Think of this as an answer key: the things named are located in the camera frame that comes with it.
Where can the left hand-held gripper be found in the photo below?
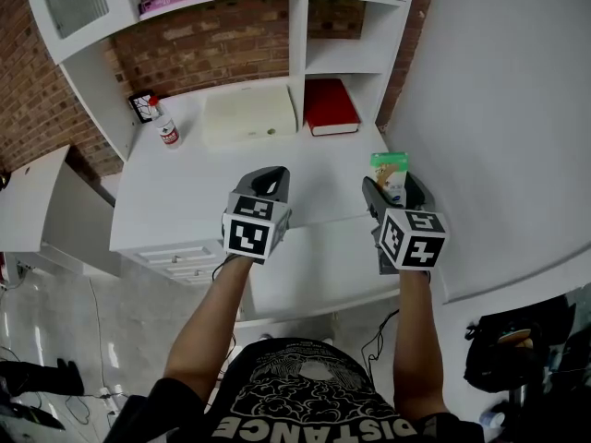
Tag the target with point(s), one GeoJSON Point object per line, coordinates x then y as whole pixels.
{"type": "Point", "coordinates": [247, 235]}

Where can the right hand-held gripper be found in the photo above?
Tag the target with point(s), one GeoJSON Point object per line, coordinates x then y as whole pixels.
{"type": "Point", "coordinates": [415, 243]}

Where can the green and white packet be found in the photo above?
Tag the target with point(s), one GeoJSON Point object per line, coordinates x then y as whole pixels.
{"type": "Point", "coordinates": [390, 169]}

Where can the white drawer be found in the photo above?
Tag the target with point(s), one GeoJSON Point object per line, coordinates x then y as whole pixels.
{"type": "Point", "coordinates": [323, 266]}

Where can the person's right forearm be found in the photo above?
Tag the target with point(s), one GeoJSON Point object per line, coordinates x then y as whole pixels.
{"type": "Point", "coordinates": [418, 349]}

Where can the person's left forearm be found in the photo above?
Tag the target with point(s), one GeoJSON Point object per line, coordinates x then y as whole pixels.
{"type": "Point", "coordinates": [203, 335]}

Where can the white small drawer cabinet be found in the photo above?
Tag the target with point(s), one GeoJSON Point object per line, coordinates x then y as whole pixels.
{"type": "Point", "coordinates": [175, 259]}

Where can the red hardcover book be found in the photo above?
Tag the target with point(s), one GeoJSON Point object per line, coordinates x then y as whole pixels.
{"type": "Point", "coordinates": [330, 104]}

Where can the cream plastic storage box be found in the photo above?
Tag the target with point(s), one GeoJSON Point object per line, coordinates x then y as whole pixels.
{"type": "Point", "coordinates": [249, 113]}

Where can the clear bottle with red cap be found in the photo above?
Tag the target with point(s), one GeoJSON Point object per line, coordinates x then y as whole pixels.
{"type": "Point", "coordinates": [168, 132]}

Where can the black framed picture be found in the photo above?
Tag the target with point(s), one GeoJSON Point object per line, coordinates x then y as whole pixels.
{"type": "Point", "coordinates": [138, 106]}

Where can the person's black printed t-shirt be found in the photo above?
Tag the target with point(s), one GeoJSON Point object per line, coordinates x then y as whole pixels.
{"type": "Point", "coordinates": [300, 399]}

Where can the white desk shelf unit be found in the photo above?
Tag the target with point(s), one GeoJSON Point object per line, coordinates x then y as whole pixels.
{"type": "Point", "coordinates": [295, 39]}

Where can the black backpack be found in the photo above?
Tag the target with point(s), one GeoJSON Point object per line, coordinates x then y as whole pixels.
{"type": "Point", "coordinates": [498, 362]}

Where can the white power strip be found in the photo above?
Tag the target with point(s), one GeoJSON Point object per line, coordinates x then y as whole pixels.
{"type": "Point", "coordinates": [111, 399]}

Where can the white side table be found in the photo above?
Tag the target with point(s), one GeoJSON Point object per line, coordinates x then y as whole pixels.
{"type": "Point", "coordinates": [32, 201]}

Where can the white paper cup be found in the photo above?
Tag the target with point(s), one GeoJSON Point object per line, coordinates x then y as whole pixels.
{"type": "Point", "coordinates": [491, 419]}

